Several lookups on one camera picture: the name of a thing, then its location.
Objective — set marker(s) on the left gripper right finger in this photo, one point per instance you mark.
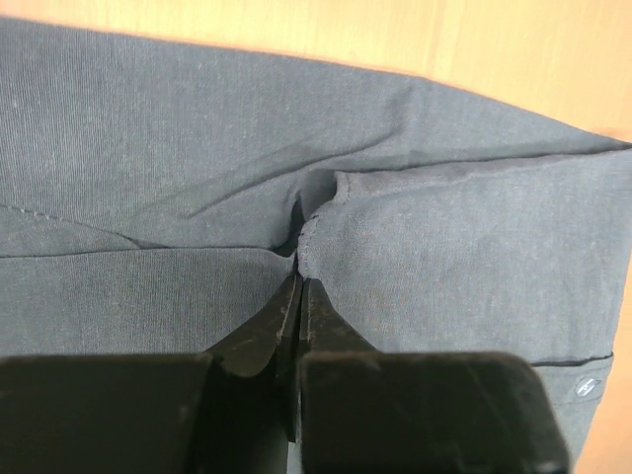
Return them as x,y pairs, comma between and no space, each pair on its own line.
365,411

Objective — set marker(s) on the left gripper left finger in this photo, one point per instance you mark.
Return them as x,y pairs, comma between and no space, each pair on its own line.
229,409

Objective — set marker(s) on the grey long sleeve shirt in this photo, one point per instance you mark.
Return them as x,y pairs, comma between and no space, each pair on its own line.
155,194

